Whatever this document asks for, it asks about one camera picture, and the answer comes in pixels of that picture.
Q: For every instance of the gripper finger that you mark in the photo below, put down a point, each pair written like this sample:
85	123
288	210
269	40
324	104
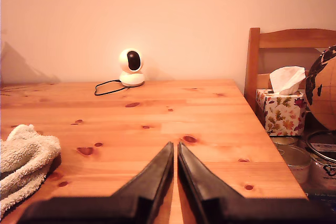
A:
155	182
199	182

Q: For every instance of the cream fluffy tea towel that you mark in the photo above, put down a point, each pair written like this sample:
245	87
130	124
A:
23	155

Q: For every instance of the leaf print tissue box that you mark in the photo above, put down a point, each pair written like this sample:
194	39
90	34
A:
283	113

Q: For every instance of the clear plastic tub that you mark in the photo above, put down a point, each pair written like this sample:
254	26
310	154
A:
325	174

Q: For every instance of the metal rimmed round lid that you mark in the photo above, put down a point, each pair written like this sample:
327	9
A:
323	148

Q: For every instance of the white tissue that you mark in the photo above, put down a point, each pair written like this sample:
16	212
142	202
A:
286	79

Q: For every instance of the wooden chair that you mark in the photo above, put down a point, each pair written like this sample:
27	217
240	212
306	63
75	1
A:
253	58

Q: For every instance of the cork globe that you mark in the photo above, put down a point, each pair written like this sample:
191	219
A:
328	90

